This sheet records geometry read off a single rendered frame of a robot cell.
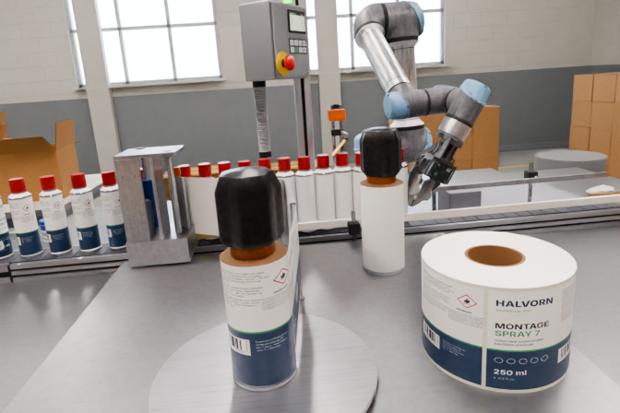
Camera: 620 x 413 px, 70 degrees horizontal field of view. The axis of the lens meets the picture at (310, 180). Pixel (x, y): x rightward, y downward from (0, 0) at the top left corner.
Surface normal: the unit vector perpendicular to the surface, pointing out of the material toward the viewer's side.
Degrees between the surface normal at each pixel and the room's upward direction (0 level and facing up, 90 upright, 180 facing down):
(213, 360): 0
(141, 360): 0
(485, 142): 90
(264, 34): 90
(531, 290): 90
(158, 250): 90
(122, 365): 0
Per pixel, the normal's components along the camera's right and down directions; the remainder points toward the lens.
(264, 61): -0.50, 0.22
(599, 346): -0.07, -0.97
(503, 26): 0.07, 0.22
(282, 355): 0.63, 0.14
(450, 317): -0.77, 0.19
